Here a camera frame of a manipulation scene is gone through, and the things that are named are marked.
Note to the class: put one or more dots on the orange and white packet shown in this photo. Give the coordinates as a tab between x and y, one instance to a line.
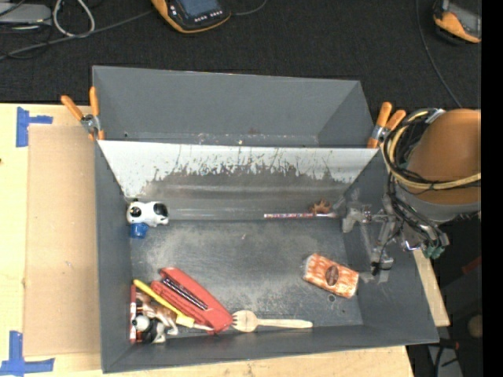
331	275

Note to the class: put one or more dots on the orange-brown spiky toy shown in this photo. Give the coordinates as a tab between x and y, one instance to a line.
320	207

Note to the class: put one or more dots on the brown cardboard board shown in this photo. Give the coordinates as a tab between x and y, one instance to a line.
59	242

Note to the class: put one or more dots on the red stapler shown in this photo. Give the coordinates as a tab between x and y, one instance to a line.
200	301

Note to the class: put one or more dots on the wooden spork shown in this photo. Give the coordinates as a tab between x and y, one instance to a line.
245	321

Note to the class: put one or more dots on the grey metal bin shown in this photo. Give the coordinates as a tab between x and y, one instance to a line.
251	257

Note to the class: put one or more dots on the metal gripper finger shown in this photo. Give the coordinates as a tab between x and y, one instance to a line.
353	218
382	267

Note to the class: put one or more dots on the black and white toy cow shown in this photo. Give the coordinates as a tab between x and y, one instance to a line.
146	213

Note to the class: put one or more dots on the blue bottle cap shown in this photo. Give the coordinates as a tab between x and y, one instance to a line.
138	230

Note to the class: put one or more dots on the black and white toy animal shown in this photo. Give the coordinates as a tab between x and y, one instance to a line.
143	325

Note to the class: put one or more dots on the brown and white toy animal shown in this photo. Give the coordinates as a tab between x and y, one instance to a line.
163	315

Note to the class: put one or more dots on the red and white patterned pencil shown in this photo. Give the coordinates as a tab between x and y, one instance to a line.
288	215

